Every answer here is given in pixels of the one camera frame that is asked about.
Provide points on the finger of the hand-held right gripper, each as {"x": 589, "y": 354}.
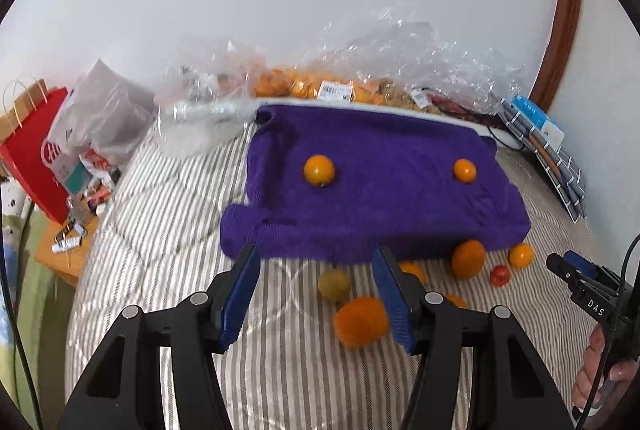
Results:
{"x": 592, "y": 302}
{"x": 582, "y": 262}

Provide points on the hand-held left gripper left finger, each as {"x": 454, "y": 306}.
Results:
{"x": 240, "y": 300}

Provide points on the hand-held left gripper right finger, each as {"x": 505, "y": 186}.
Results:
{"x": 395, "y": 305}

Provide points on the large orange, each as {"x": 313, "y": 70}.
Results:
{"x": 361, "y": 321}

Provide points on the green round fruit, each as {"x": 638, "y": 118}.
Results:
{"x": 334, "y": 285}

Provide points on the small red fruit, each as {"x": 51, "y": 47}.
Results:
{"x": 500, "y": 275}

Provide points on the purple cloth lined tray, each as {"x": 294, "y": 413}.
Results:
{"x": 390, "y": 180}

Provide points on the bag of brown fruits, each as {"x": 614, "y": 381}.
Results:
{"x": 400, "y": 95}

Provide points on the person's right hand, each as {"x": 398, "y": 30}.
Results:
{"x": 590, "y": 375}

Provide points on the grey checkered cloth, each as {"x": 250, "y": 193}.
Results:
{"x": 570, "y": 175}

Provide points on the blue box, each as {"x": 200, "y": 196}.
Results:
{"x": 535, "y": 115}

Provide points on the clear plastic bag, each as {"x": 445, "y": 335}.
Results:
{"x": 190, "y": 130}

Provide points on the pile of small cosmetic items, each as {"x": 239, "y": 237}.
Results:
{"x": 70, "y": 237}

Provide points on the wooden nightstand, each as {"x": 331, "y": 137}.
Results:
{"x": 55, "y": 265}

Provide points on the green bedsheet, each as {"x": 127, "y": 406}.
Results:
{"x": 45, "y": 310}

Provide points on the dark red packet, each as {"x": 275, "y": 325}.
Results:
{"x": 450, "y": 103}

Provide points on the printed plastic bag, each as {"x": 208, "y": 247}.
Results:
{"x": 75, "y": 170}

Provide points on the bag of oranges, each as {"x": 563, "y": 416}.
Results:
{"x": 272, "y": 85}

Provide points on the grey plastic bag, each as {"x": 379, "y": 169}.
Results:
{"x": 110, "y": 110}

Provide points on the large crinkled clear plastic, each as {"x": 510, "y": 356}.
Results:
{"x": 450, "y": 65}

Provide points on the white dotted pillow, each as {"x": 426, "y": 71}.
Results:
{"x": 10, "y": 197}

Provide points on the red paper bag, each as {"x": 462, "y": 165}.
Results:
{"x": 30, "y": 160}

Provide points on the brown wooden door frame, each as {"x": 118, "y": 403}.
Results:
{"x": 565, "y": 10}

